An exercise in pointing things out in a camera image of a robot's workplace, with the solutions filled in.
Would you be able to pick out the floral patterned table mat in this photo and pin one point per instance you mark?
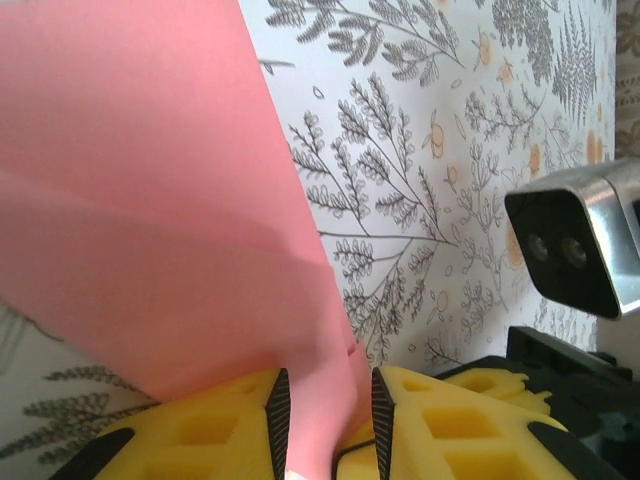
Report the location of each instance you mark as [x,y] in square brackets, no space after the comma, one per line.
[400,150]

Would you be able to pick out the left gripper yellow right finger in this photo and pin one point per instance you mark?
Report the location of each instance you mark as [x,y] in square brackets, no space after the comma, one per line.
[450,440]

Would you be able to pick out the pink square paper sheet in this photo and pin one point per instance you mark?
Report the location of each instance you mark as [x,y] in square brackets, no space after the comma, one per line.
[150,200]

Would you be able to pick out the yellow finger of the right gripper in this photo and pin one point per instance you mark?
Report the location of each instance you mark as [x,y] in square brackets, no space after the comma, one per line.
[355,465]
[500,387]

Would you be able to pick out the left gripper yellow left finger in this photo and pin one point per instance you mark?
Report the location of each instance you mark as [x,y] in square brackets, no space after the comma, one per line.
[200,440]

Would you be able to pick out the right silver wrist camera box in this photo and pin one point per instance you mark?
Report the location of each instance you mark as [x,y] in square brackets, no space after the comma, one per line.
[565,250]

